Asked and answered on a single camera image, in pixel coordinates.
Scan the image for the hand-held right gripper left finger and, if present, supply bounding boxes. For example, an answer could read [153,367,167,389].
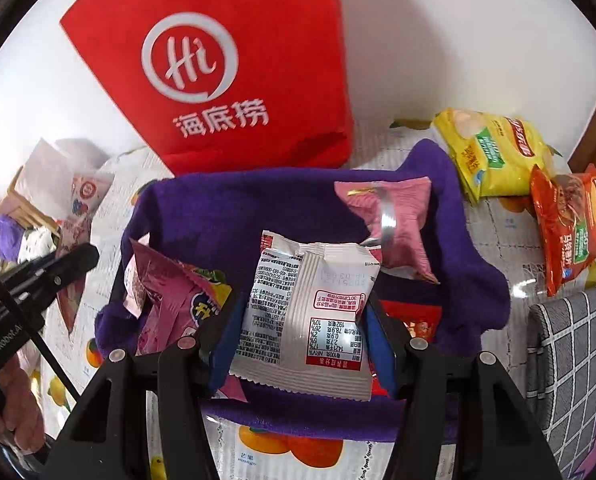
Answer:
[40,290,251,480]

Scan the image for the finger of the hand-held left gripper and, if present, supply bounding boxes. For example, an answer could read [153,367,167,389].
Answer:
[0,244,100,322]

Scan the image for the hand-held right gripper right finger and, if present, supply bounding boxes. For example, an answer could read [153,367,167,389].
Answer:
[363,292,563,480]

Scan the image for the red snack packet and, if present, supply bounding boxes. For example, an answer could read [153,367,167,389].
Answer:
[370,300,443,396]

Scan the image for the white red-label snack packet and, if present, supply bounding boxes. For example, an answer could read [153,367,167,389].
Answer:
[228,230,381,403]

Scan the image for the pink purple-print snack packet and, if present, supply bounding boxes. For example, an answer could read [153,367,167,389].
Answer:
[123,239,239,361]

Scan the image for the pink silver-seam snack packet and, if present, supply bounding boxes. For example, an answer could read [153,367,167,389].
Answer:
[334,176,441,286]

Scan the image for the purple towel basket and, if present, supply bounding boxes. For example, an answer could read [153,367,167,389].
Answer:
[94,140,509,443]

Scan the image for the person's left hand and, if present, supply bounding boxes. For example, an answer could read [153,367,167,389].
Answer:
[0,355,46,453]

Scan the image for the white black-spotted cloth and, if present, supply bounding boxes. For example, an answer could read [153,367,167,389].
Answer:
[20,230,59,263]

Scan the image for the purple fuzzy cloth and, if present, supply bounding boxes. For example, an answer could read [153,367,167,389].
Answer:
[0,214,24,262]

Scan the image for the wooden chair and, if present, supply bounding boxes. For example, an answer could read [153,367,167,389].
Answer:
[0,170,61,271]

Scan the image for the white plastic bag red label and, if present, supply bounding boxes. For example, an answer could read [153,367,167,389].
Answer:
[15,137,116,241]

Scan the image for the fruit-print tablecloth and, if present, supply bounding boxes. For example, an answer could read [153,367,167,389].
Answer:
[28,120,596,480]

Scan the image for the grey checked cloth pink star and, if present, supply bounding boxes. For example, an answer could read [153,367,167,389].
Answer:
[525,282,596,480]

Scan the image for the yellow chip bag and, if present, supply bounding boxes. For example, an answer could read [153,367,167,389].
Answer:
[432,108,563,206]

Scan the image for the orange chip bag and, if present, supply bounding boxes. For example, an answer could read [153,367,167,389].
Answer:
[530,162,596,297]

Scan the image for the red paper bag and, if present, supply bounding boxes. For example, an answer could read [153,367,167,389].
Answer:
[59,0,355,177]

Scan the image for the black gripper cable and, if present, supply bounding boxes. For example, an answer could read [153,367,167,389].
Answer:
[0,259,81,403]

